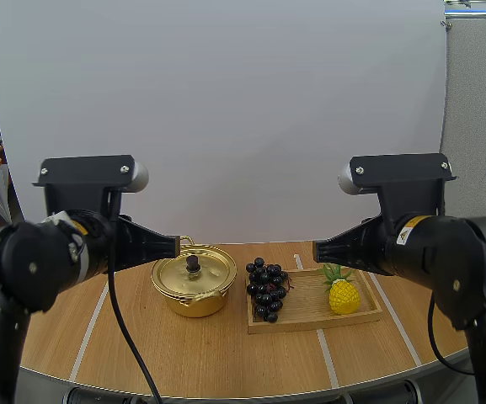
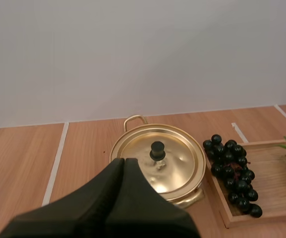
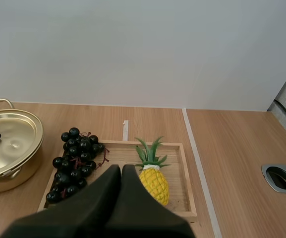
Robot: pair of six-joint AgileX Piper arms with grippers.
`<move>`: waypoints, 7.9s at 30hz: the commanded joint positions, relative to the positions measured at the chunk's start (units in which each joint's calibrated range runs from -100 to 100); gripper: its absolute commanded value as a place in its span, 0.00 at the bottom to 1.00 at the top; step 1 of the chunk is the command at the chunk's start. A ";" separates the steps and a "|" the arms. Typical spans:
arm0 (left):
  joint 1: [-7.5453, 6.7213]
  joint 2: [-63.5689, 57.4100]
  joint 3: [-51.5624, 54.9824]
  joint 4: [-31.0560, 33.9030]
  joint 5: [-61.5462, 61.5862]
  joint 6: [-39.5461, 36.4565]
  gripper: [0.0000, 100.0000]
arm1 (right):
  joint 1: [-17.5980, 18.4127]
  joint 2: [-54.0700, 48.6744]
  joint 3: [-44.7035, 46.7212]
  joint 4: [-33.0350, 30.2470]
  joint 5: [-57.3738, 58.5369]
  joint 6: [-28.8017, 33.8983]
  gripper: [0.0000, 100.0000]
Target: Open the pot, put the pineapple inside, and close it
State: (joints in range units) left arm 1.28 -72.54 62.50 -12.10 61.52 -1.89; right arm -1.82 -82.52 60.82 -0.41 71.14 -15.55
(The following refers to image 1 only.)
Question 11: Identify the yellow toy pineapple green crown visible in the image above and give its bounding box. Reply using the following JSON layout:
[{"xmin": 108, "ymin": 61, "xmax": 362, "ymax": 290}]
[{"xmin": 320, "ymin": 263, "xmax": 362, "ymax": 316}]

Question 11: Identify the gold lid with black knob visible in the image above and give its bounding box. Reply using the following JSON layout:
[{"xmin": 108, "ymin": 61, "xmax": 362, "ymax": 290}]
[{"xmin": 158, "ymin": 247, "xmax": 232, "ymax": 295}]

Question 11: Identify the shallow wooden tray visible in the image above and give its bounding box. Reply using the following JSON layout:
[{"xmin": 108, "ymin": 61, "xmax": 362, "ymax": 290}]
[{"xmin": 246, "ymin": 266, "xmax": 384, "ymax": 336}]

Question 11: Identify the bunch of dark toy grapes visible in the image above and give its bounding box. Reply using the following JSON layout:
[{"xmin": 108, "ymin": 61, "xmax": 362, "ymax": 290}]
[{"xmin": 245, "ymin": 257, "xmax": 296, "ymax": 325}]

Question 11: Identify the white backdrop board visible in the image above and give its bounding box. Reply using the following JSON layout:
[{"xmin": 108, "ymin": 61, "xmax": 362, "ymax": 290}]
[{"xmin": 0, "ymin": 0, "xmax": 448, "ymax": 246}]

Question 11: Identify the grey partition panel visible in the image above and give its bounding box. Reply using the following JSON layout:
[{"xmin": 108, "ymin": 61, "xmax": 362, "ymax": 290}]
[{"xmin": 437, "ymin": 11, "xmax": 486, "ymax": 218}]

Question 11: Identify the black cable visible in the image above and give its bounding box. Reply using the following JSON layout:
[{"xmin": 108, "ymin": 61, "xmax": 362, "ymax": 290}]
[
  {"xmin": 428, "ymin": 293, "xmax": 476, "ymax": 375},
  {"xmin": 106, "ymin": 189, "xmax": 163, "ymax": 404}
]

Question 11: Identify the gold pot with two handles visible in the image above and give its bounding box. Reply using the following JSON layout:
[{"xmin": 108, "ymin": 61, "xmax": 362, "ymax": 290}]
[{"xmin": 150, "ymin": 235, "xmax": 238, "ymax": 319}]

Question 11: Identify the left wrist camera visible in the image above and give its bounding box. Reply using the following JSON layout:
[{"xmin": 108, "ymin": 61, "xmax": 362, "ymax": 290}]
[{"xmin": 31, "ymin": 154, "xmax": 150, "ymax": 221}]

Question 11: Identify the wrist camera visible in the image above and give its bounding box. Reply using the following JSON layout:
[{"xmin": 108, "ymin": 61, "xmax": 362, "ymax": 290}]
[
  {"xmin": 337, "ymin": 152, "xmax": 457, "ymax": 231},
  {"xmin": 31, "ymin": 154, "xmax": 150, "ymax": 221}
]

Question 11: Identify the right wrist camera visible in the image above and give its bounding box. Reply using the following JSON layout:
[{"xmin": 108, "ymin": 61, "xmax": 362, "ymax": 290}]
[{"xmin": 337, "ymin": 152, "xmax": 457, "ymax": 231}]

